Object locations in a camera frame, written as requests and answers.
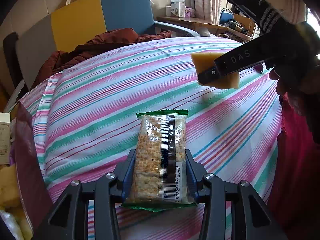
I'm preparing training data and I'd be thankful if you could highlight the striped bed sheet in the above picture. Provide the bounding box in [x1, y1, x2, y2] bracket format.
[21, 37, 286, 239]

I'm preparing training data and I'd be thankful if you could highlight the cracker pack black stripe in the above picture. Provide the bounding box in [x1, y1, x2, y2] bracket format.
[123, 109, 196, 212]

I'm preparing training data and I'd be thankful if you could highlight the torn yellow sponge piece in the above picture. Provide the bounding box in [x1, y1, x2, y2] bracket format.
[1, 164, 33, 239]

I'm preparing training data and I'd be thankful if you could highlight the cream medicine box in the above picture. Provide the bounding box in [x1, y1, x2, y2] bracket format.
[0, 113, 11, 165]

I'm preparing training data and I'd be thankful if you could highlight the wooden desk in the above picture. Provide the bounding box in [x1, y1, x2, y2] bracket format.
[157, 16, 253, 42]

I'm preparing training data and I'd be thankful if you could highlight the dark red blanket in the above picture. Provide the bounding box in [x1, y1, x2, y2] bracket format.
[32, 28, 172, 88]

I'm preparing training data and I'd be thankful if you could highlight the grey yellow blue headboard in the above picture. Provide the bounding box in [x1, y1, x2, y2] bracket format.
[16, 0, 155, 88]

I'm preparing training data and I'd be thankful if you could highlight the person right hand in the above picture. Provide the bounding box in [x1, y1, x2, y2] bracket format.
[273, 22, 319, 117]

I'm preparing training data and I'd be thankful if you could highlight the yellow sponge block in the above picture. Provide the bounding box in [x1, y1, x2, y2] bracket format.
[191, 52, 240, 89]

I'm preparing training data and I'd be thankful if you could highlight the red clothing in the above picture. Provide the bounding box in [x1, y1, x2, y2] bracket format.
[267, 95, 319, 239]

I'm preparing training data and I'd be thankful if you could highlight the small purple candy packet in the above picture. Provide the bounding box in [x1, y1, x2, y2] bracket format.
[253, 63, 264, 74]

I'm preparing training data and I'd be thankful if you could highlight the white carton on desk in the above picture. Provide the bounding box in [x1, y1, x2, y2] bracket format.
[166, 0, 185, 18]

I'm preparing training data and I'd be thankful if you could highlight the blue bag on desk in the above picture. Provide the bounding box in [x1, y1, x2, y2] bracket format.
[219, 8, 234, 25]

